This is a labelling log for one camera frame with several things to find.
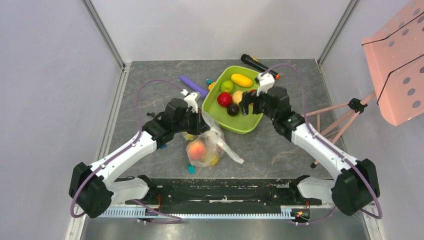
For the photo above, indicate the green plastic tray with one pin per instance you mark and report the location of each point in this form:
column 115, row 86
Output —
column 239, row 124

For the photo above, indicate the yellow fake mango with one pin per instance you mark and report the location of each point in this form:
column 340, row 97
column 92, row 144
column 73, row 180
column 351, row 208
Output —
column 241, row 80

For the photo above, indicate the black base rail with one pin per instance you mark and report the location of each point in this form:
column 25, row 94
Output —
column 223, row 195

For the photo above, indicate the orange peach in bag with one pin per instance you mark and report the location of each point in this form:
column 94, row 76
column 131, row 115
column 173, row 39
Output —
column 196, row 150

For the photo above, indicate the dark purple fake plum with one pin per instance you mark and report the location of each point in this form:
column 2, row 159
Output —
column 233, row 109

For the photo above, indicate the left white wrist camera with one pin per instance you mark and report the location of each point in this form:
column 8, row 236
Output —
column 191, row 99

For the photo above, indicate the clear plastic bag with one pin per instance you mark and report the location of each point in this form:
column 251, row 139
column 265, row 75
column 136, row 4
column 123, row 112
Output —
column 214, row 141

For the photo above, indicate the green fake apple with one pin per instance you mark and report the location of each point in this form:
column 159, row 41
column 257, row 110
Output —
column 227, row 86

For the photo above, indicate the orange yellow toy piece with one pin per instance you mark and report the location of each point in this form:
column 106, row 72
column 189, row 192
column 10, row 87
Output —
column 211, row 85

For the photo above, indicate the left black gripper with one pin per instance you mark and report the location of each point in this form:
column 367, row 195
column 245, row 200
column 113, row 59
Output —
column 201, row 125

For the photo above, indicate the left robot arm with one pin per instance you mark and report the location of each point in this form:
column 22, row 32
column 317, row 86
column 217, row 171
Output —
column 94, row 187

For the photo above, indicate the purple plastic handle tool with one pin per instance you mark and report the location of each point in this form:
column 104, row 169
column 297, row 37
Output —
column 194, row 86

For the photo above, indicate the yellow fruit in bag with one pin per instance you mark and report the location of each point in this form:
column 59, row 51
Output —
column 214, row 160

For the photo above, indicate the yellow fake pear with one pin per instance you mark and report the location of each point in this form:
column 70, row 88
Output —
column 237, row 97

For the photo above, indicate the black flashlight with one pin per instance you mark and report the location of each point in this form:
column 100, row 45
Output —
column 252, row 62

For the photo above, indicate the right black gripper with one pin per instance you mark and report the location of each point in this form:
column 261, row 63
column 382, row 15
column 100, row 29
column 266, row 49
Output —
column 253, row 103

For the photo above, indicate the red fake pomegranate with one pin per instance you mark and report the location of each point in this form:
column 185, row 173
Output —
column 224, row 99

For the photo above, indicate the pink perforated music stand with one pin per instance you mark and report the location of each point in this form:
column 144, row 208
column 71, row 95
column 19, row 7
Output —
column 380, row 53

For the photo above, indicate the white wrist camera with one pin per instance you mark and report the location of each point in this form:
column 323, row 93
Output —
column 191, row 99
column 265, row 82

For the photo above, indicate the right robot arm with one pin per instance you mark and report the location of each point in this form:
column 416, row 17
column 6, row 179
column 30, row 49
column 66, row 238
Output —
column 354, row 185

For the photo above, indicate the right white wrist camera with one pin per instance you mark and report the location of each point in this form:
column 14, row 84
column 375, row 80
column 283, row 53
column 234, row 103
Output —
column 265, row 82

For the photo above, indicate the small teal block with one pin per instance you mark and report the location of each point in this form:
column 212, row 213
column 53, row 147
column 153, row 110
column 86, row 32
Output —
column 191, row 169

